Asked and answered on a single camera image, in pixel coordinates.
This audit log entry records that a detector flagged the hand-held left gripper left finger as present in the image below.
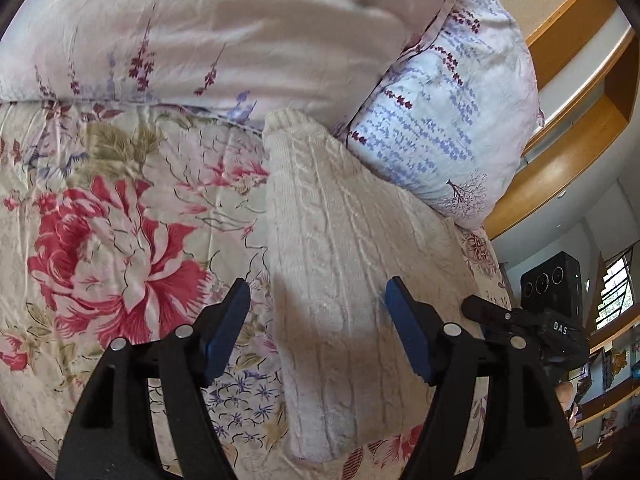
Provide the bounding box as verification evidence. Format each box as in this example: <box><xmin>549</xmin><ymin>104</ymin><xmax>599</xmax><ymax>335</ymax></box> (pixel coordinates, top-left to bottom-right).
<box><xmin>55</xmin><ymin>277</ymin><xmax>252</xmax><ymax>480</ymax></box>

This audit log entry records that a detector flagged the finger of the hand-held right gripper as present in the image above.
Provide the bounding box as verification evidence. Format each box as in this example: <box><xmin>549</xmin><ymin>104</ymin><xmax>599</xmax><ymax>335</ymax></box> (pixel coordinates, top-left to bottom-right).
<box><xmin>461</xmin><ymin>295</ymin><xmax>543</xmax><ymax>333</ymax></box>

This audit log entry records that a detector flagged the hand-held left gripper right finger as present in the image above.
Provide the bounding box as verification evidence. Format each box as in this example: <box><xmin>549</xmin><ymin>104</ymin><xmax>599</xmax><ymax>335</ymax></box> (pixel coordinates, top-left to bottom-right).
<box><xmin>385</xmin><ymin>276</ymin><xmax>583</xmax><ymax>480</ymax></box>

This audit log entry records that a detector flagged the beige cable-knit sweater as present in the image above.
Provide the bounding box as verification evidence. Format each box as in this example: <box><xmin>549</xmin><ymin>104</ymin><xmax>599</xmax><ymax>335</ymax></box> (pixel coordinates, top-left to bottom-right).
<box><xmin>262</xmin><ymin>107</ymin><xmax>483</xmax><ymax>463</ymax></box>

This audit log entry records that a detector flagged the person's right hand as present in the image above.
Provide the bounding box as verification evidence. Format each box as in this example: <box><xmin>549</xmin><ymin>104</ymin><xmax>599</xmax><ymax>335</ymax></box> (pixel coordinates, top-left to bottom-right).
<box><xmin>556</xmin><ymin>381</ymin><xmax>583</xmax><ymax>428</ymax></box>

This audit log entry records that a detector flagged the barred window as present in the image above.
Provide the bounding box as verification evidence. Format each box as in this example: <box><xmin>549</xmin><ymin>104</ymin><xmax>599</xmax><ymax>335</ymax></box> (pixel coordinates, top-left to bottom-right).
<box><xmin>590</xmin><ymin>252</ymin><xmax>640</xmax><ymax>333</ymax></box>

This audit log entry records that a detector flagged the floral bedsheet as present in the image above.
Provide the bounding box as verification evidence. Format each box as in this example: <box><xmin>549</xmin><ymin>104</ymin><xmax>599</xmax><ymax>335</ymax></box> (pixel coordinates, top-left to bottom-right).
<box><xmin>0</xmin><ymin>100</ymin><xmax>516</xmax><ymax>480</ymax></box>

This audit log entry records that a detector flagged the wooden headboard shelf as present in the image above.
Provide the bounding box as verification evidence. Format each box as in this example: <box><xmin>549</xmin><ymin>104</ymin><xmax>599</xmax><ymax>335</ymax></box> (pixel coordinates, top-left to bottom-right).
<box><xmin>482</xmin><ymin>0</ymin><xmax>640</xmax><ymax>241</ymax></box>

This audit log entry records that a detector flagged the light blue tree-print pillow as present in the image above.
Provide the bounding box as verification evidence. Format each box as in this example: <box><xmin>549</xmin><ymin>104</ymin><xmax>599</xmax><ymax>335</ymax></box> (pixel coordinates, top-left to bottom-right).
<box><xmin>332</xmin><ymin>0</ymin><xmax>546</xmax><ymax>231</ymax></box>

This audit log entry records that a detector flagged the pink floral pillow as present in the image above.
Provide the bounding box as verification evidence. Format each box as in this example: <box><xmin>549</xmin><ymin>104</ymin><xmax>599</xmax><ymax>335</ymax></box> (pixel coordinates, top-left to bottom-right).
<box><xmin>0</xmin><ymin>0</ymin><xmax>466</xmax><ymax>131</ymax></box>

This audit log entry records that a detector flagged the wooden wall shelf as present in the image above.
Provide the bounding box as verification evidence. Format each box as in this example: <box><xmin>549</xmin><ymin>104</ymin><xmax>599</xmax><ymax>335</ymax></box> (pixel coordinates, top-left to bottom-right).
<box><xmin>570</xmin><ymin>310</ymin><xmax>640</xmax><ymax>471</ymax></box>

